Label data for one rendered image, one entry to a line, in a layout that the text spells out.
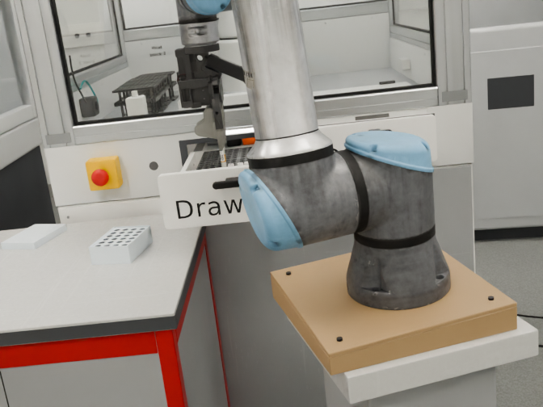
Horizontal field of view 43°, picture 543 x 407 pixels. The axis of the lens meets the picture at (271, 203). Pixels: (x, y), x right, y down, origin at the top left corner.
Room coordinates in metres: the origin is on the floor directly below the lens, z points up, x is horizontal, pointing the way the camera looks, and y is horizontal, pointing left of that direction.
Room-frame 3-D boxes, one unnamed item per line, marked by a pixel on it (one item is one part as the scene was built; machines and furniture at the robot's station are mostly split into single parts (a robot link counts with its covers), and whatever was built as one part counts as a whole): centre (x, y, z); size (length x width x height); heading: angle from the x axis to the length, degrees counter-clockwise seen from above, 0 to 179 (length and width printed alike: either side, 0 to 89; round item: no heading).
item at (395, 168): (0.94, -0.16, 0.97); 0.13 x 0.12 x 0.14; 105
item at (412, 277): (0.95, -0.17, 0.85); 0.15 x 0.15 x 0.10
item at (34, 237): (1.53, 0.55, 0.77); 0.13 x 0.09 x 0.02; 161
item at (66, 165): (2.11, 0.00, 0.87); 1.02 x 0.95 x 0.14; 88
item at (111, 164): (1.62, 0.39, 0.88); 0.07 x 0.05 x 0.07; 88
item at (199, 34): (1.40, 0.10, 1.18); 0.08 x 0.08 x 0.05
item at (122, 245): (1.36, 0.32, 0.78); 0.12 x 0.08 x 0.04; 167
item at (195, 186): (1.31, 0.07, 0.87); 0.29 x 0.02 x 0.11; 88
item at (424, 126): (1.62, -0.26, 0.87); 0.29 x 0.02 x 0.11; 88
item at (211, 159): (1.51, 0.06, 0.87); 0.22 x 0.18 x 0.06; 178
